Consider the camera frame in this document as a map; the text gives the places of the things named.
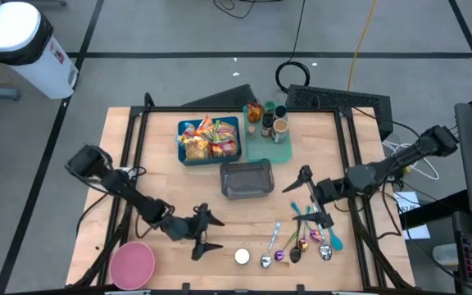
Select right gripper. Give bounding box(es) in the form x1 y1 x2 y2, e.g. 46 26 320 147
282 165 347 230

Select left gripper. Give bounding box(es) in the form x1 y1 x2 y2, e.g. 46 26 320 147
162 203 225 261

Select everything bagel seasoning jar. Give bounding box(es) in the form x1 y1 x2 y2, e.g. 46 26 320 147
234 247 251 266

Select gold rainbow metal spoon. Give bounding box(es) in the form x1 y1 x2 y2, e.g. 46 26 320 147
297 206 312 252

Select teal silicone spoon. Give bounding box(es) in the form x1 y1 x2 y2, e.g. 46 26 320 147
290 201 344 252

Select dark iridescent metal spoon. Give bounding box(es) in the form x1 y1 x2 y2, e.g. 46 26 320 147
289 220 302 265

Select purple spoon green handle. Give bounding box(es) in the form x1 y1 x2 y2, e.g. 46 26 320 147
274 230 299 262

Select large tan-lidded seasoning jar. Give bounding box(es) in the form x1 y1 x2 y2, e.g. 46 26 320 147
270 117 291 145

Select tan yellow snack package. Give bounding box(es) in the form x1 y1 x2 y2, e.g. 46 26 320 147
184 136 211 161

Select red chips bag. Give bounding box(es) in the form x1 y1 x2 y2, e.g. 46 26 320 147
209 140 239 159

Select orange label spice bottle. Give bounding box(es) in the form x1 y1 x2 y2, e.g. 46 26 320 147
261 114 275 138

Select orange brown snack packet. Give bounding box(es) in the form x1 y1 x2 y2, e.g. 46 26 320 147
246 101 264 125

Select small yellow snack bag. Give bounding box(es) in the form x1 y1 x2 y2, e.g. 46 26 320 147
176 121 197 145

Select yellow green lime chips bag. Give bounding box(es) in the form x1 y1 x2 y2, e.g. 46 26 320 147
212 120 238 144

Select orange chips bag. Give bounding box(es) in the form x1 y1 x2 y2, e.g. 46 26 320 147
196 115 216 138

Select teal plastic tray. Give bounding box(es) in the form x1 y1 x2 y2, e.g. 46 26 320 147
242 104 293 165

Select grey translucent plastic bin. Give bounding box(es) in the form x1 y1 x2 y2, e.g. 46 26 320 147
219 158 275 201

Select blue plastic bin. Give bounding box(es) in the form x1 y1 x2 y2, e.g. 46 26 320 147
176 116 243 167

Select pink plastic bowl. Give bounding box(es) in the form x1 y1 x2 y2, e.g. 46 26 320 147
109 241 157 292

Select white paper sheet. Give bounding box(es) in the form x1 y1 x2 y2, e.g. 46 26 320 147
393 191 432 241

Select beige rounded object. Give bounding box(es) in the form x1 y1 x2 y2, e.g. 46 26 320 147
432 243 459 266

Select white trash can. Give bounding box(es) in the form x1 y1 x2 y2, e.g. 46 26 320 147
0 1 80 101

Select silver metal bracket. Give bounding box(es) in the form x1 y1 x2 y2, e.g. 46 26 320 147
104 289 152 295

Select black coiled floor cable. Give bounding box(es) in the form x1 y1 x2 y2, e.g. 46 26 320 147
275 0 311 94

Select black aluminium table frame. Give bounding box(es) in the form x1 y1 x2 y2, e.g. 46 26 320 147
71 92 415 295

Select yellow cable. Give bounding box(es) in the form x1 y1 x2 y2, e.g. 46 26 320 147
346 0 379 92

